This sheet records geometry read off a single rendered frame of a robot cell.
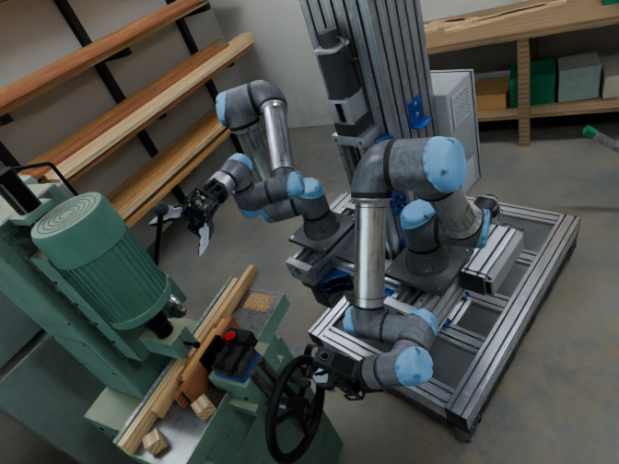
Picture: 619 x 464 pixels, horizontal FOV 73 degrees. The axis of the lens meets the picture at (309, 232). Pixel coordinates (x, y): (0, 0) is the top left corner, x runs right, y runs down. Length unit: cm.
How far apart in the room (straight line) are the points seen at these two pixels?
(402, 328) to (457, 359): 97
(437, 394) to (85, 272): 137
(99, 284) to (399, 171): 72
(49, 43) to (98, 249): 284
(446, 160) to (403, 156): 9
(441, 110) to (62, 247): 123
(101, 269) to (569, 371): 188
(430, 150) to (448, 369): 122
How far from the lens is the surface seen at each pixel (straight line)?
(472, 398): 187
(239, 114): 152
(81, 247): 102
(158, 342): 128
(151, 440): 128
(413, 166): 91
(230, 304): 146
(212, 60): 406
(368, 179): 96
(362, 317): 104
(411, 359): 92
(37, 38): 372
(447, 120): 160
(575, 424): 209
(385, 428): 209
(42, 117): 361
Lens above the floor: 185
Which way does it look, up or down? 36 degrees down
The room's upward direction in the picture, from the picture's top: 22 degrees counter-clockwise
